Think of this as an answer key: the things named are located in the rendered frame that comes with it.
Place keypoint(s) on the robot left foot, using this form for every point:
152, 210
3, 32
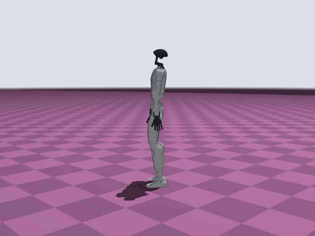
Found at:
156, 184

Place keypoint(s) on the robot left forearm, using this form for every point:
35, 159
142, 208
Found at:
156, 100

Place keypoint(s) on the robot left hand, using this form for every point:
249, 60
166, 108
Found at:
157, 122

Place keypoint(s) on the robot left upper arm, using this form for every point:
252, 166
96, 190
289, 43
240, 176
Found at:
158, 80

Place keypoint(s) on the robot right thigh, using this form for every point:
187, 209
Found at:
158, 143

